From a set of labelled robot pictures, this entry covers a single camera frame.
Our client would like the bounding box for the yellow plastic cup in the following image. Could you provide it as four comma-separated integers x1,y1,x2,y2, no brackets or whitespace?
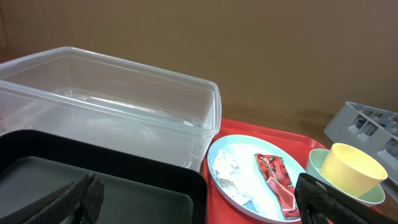
320,143,388,198

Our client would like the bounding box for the light blue plate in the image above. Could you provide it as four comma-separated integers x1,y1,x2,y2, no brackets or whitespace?
207,134,307,224

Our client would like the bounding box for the mint green bowl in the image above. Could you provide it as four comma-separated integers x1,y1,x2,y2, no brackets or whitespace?
305,149,386,207

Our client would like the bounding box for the grey dishwasher rack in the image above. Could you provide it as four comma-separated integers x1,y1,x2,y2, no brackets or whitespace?
324,101,397,200

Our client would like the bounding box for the white napkin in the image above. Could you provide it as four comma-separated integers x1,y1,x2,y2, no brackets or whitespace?
213,149,251,204

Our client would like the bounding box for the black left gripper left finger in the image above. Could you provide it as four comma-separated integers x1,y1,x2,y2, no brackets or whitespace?
1,173,104,224

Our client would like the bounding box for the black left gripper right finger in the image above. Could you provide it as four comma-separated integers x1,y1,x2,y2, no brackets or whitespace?
295,173,397,224

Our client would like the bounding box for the red snack wrapper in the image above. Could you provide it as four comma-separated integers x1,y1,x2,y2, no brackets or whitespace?
254,153,300,220

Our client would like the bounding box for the clear plastic waste bin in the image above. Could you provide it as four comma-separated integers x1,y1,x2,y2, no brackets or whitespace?
1,47,222,171

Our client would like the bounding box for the red serving tray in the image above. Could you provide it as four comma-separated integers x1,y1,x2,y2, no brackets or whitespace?
203,119,325,224

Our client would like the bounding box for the black food waste tray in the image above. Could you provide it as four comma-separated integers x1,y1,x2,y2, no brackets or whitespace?
1,130,207,223

